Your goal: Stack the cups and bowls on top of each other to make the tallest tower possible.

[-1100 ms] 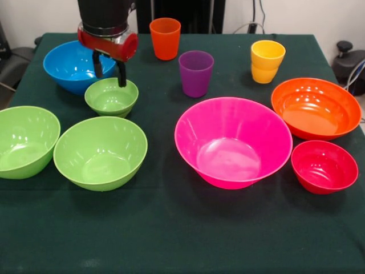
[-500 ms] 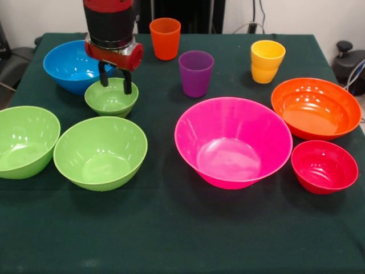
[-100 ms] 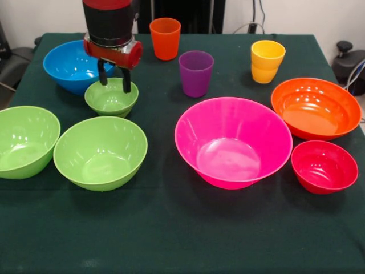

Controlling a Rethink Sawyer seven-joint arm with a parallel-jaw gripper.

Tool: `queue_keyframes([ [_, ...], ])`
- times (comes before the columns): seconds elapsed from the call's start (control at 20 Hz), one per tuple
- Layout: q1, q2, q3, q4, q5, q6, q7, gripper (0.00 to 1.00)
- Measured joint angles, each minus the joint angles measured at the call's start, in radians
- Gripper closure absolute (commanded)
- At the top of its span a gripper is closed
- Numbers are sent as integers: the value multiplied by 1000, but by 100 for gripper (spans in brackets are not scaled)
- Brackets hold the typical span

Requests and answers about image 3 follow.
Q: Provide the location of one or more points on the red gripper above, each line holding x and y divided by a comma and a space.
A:
111, 55

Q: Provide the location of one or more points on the blue plastic bowl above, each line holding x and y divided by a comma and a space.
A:
68, 68

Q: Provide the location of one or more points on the pink plastic bowl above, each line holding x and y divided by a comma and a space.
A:
233, 148

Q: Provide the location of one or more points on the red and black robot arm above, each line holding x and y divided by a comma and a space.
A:
109, 20

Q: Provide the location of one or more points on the small green plastic bowl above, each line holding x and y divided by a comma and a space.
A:
111, 100

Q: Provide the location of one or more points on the orange plastic cup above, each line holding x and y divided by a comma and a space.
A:
165, 40

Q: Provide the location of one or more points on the purple plastic cup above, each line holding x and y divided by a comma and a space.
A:
195, 74

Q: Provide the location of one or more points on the large green plastic bowl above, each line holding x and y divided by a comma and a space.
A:
25, 142
99, 160

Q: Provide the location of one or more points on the black office chair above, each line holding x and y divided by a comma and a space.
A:
17, 62

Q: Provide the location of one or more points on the black power plug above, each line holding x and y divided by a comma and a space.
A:
252, 28

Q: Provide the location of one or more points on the yellow plastic cup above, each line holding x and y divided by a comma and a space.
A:
268, 54
264, 75

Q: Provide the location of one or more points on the dark green tablecloth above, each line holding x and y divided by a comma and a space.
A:
199, 237

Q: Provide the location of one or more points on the orange plastic bowl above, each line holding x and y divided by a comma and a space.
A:
316, 111

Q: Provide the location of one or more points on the small red plastic bowl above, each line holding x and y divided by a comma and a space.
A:
323, 168

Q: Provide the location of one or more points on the black equipment base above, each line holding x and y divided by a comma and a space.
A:
346, 64

